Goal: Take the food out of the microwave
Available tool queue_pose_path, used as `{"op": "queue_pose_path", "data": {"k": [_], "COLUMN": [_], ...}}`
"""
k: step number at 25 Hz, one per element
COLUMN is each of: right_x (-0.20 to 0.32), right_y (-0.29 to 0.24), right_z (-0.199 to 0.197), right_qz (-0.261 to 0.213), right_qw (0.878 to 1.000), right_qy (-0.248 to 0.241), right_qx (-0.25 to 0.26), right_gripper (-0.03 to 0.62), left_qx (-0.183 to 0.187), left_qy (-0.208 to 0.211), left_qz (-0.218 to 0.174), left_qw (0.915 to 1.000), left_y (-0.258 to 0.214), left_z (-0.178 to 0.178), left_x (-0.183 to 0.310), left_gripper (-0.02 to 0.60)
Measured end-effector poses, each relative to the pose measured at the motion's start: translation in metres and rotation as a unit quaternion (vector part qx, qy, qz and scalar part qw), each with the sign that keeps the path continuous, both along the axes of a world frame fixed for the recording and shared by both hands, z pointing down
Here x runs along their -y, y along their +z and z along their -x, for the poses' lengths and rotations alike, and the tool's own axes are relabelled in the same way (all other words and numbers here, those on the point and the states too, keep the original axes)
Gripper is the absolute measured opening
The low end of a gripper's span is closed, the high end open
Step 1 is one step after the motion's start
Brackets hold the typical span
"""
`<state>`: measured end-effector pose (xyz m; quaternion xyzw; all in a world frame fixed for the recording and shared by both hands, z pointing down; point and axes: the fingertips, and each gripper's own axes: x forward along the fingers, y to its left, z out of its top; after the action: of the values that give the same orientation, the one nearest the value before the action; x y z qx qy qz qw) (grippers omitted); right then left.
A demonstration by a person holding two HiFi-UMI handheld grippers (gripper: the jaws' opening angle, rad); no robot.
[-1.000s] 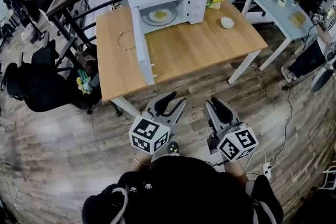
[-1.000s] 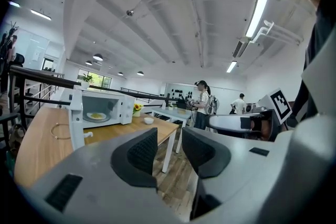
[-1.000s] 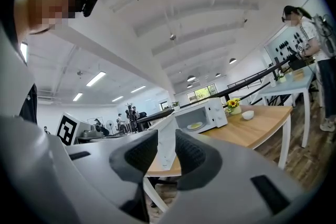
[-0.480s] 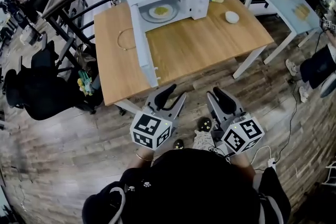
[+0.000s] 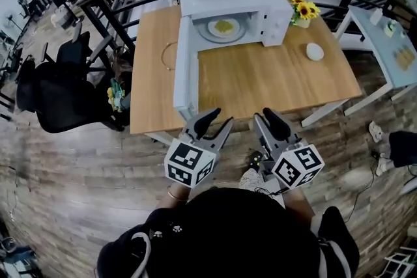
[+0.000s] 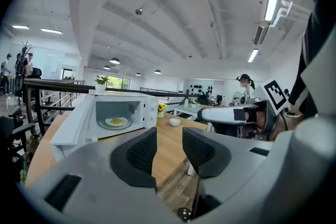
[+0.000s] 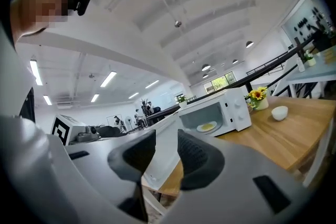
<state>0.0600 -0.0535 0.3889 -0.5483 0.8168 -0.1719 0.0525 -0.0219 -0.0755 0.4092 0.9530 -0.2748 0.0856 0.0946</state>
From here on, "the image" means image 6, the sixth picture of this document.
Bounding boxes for ceiling air vent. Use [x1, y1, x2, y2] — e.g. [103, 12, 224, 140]
[253, 20, 271, 46]

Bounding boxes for white microwave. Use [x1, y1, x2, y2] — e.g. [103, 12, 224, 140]
[51, 89, 160, 163]

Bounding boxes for sunflower bouquet in vase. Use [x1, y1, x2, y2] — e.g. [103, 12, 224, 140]
[157, 103, 168, 118]

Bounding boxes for person's right forearm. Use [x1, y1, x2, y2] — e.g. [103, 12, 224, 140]
[272, 114, 304, 141]

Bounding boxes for black metal railing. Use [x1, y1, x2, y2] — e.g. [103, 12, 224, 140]
[23, 78, 208, 140]

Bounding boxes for white plate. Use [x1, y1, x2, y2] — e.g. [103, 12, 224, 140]
[104, 116, 129, 127]

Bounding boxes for person's black top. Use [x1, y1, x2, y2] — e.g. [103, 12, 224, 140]
[287, 0, 336, 119]

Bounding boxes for black shoe with yellow dots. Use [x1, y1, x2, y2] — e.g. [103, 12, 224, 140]
[177, 207, 192, 222]

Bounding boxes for white fan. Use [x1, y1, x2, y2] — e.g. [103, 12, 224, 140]
[232, 91, 244, 105]

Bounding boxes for green potted plant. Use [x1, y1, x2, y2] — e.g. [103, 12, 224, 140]
[94, 74, 110, 94]

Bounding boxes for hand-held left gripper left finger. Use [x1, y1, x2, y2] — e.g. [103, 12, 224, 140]
[19, 127, 184, 224]

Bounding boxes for wooden table with white legs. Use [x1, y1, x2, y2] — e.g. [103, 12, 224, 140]
[25, 112, 211, 189]

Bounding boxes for row of black wall-hung items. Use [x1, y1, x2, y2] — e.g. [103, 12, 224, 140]
[189, 83, 214, 93]

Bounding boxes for person's right hand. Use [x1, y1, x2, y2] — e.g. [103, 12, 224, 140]
[253, 112, 267, 136]

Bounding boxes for black mesh office chair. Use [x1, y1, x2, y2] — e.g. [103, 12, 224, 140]
[0, 106, 36, 166]

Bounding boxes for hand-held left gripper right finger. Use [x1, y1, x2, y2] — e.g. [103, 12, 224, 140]
[182, 127, 274, 224]

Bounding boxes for white side table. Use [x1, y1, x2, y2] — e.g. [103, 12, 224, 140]
[173, 104, 211, 121]

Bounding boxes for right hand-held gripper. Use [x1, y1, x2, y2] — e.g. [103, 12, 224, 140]
[197, 78, 288, 141]

